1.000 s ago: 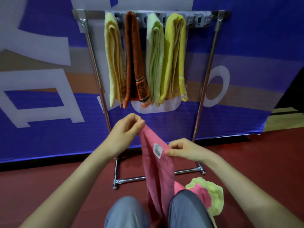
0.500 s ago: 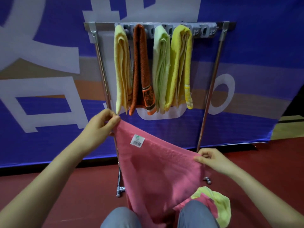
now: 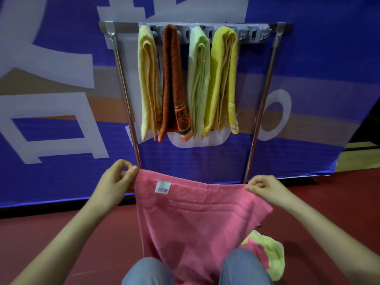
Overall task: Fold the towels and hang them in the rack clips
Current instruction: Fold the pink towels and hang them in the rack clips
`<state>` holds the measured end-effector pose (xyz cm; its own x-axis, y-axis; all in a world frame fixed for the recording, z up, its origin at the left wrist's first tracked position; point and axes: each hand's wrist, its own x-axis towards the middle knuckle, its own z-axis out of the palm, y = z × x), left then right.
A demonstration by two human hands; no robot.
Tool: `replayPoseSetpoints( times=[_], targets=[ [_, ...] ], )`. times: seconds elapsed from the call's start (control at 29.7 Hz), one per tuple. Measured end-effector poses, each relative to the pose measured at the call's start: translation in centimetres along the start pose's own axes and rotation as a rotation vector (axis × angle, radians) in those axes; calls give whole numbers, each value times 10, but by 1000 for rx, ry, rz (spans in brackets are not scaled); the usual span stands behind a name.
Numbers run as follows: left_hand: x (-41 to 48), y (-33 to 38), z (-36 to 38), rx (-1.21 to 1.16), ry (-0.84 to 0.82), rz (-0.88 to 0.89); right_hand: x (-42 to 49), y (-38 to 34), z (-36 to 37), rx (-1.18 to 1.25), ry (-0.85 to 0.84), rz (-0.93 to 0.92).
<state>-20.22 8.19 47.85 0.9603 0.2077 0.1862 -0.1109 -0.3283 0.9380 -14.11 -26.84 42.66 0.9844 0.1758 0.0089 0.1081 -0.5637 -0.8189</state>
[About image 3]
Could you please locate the person's right hand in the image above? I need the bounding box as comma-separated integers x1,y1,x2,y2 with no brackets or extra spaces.
245,175,296,209

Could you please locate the person's left hand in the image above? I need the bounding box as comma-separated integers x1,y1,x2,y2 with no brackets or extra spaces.
89,159,139,214

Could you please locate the pale yellow-green towel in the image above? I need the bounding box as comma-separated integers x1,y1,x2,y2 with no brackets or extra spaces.
239,230,285,282

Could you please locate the pink towel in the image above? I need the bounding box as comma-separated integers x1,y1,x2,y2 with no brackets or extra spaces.
132,169,274,285

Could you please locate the pale yellow striped towel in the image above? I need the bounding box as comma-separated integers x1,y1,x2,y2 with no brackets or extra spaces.
137,25,163,142

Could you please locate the bright yellow towel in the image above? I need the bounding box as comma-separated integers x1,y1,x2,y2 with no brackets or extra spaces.
202,26,240,137

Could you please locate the orange towel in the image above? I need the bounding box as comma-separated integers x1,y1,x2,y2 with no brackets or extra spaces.
157,24,194,143

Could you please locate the light green towel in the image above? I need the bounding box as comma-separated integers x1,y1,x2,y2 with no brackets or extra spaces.
187,26,212,141

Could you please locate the grey clip hook bar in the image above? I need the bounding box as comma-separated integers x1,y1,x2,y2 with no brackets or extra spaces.
139,23,272,45

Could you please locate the chrome metal rack frame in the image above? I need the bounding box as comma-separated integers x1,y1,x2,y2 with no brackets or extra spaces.
98,21,295,184

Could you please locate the person's left forearm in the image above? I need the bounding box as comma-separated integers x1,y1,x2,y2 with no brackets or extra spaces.
10,200,119,285

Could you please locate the person's right forearm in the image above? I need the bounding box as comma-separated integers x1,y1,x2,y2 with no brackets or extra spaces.
283,194,380,285

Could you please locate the blue printed banner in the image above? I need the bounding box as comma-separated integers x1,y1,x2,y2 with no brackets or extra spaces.
0,0,380,209

